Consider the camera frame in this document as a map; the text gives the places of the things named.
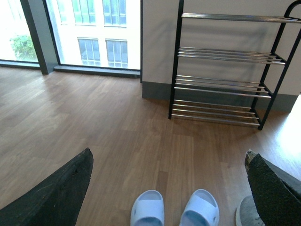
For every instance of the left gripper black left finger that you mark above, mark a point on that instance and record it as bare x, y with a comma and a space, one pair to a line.
57, 200

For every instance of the light blue slipper left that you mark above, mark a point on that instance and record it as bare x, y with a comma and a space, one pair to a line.
148, 209

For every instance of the grey sneaker one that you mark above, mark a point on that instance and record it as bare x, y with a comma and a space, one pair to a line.
246, 213

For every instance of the light blue slipper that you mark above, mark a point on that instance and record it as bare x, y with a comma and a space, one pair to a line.
148, 209
201, 210

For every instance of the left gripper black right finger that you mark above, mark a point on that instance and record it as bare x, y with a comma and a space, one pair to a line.
276, 194

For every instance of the black metal shoe rack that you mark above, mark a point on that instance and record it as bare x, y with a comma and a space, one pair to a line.
244, 101

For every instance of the light blue slipper right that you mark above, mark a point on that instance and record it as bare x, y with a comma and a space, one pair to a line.
201, 210

